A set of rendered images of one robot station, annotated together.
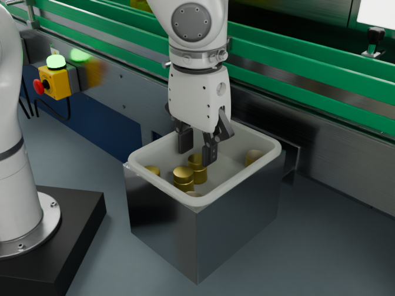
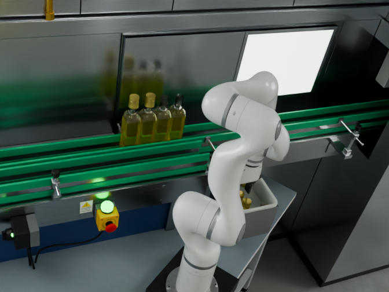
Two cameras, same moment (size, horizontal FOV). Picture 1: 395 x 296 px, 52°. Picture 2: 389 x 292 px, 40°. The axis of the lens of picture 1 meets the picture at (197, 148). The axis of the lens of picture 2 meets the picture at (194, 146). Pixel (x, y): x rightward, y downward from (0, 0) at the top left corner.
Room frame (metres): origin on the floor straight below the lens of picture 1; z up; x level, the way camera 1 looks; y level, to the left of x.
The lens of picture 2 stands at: (0.39, 1.52, 2.42)
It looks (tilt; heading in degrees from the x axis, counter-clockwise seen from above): 40 degrees down; 285
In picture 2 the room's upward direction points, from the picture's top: 13 degrees clockwise
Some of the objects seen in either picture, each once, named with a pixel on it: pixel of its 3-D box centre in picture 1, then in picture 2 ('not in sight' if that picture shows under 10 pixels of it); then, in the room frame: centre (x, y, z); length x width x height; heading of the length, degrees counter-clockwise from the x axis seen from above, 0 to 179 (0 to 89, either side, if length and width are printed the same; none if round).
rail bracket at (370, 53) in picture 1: (372, 63); not in sight; (0.69, -0.31, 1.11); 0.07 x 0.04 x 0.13; 136
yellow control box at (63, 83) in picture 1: (59, 81); (106, 216); (0.97, 0.35, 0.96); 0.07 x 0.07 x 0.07; 46
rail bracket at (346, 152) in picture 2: not in sight; (346, 142); (0.27, -0.46, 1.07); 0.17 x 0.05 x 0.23; 136
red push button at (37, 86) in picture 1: (42, 86); (110, 226); (0.93, 0.39, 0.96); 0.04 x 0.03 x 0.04; 46
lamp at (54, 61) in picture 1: (56, 61); (107, 206); (0.97, 0.35, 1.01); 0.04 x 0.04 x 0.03
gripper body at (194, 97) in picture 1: (197, 90); (248, 168); (0.58, 0.00, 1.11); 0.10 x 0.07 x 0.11; 47
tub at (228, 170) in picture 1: (206, 171); (244, 195); (0.56, -0.01, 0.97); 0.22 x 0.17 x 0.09; 136
